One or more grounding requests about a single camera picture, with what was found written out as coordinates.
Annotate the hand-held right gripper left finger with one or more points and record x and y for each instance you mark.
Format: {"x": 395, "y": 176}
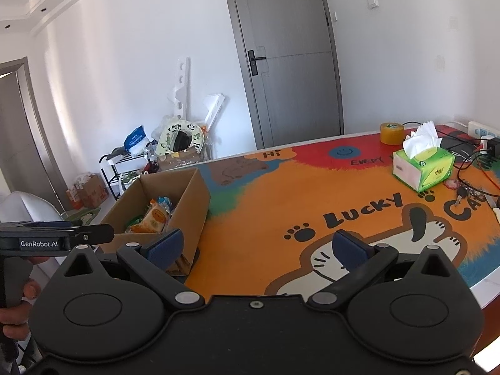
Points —
{"x": 164, "y": 246}

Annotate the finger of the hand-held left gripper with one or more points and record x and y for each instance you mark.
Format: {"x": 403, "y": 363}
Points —
{"x": 95, "y": 234}
{"x": 54, "y": 224}

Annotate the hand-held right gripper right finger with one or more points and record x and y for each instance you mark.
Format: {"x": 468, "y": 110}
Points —
{"x": 347, "y": 248}

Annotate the orange cracker packet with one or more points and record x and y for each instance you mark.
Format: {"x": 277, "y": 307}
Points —
{"x": 154, "y": 218}

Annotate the large cardboard box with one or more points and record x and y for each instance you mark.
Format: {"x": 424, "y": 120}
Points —
{"x": 187, "y": 218}

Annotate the person's left hand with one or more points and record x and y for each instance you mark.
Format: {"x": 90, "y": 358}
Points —
{"x": 15, "y": 318}

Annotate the green floor mat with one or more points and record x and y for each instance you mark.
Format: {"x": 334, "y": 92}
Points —
{"x": 84, "y": 215}

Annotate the small orange box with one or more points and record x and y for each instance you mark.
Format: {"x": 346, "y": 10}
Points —
{"x": 73, "y": 198}

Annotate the white chair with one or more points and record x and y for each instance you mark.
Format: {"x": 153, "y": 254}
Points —
{"x": 27, "y": 207}

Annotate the small cardboard box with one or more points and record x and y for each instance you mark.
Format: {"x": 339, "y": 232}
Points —
{"x": 93, "y": 193}

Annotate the black metal rack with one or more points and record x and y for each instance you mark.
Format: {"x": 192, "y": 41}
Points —
{"x": 129, "y": 157}

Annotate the colourful printed table mat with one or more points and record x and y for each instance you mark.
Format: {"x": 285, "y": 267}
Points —
{"x": 281, "y": 195}

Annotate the grey side door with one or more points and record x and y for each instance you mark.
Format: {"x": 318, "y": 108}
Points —
{"x": 23, "y": 144}

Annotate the brown cardboard box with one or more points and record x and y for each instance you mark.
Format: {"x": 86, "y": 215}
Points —
{"x": 175, "y": 161}

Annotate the blue bag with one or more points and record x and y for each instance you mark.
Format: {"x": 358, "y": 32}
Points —
{"x": 134, "y": 138}

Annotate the green tissue box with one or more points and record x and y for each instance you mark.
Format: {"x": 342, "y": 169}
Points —
{"x": 424, "y": 172}

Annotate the panda print toilet seat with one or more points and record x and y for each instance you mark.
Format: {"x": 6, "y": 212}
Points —
{"x": 168, "y": 136}

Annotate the yellow tape roll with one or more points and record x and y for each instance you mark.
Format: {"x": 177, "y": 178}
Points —
{"x": 392, "y": 133}

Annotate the bunch of keys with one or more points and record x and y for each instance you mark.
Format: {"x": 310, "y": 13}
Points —
{"x": 463, "y": 193}

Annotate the short white foam board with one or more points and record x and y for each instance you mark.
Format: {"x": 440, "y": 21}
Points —
{"x": 213, "y": 111}

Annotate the tall white foam board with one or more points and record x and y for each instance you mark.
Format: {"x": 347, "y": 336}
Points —
{"x": 181, "y": 90}

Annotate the black charger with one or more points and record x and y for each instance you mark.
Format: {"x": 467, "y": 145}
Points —
{"x": 492, "y": 146}

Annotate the white power strip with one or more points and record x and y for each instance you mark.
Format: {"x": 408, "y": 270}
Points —
{"x": 482, "y": 129}

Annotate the white light switch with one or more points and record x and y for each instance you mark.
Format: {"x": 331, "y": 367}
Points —
{"x": 373, "y": 0}

